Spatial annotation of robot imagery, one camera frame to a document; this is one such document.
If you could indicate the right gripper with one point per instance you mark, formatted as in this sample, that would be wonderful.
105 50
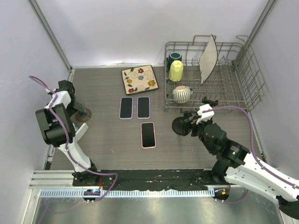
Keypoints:
194 125

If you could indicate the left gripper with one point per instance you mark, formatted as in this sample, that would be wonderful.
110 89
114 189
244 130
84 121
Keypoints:
72 111

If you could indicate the black phone stand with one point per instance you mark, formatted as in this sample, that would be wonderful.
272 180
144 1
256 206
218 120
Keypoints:
178 124
212 103

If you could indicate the white phone stand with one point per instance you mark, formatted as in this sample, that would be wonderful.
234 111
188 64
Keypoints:
81 131
126 108

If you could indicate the pink case phone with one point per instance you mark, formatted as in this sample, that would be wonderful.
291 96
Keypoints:
148 138

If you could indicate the metal dish rack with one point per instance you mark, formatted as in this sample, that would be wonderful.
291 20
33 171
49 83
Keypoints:
237 78

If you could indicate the lavender case phone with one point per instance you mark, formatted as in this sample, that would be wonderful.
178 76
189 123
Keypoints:
143 107

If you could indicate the floral square plate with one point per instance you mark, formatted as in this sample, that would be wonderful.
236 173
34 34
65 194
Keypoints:
139 79

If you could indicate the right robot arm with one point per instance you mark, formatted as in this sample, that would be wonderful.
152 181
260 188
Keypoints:
237 165

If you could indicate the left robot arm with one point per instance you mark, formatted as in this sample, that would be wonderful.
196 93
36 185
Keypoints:
62 124

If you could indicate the wooden base phone stand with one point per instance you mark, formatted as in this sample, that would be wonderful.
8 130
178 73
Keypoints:
83 114

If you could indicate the striped round mug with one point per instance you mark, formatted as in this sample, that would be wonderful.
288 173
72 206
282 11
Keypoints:
182 94

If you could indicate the yellow faceted cup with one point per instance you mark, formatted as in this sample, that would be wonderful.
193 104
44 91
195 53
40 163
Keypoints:
176 71

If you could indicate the white curved plate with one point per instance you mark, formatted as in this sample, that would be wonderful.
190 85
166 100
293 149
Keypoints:
208 59

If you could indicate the dark green mug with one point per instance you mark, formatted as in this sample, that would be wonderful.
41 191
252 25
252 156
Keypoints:
173 56

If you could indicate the black mounting base plate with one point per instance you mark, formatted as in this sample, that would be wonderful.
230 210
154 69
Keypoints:
149 179

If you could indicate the white cable duct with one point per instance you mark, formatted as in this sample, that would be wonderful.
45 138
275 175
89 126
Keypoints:
93 193

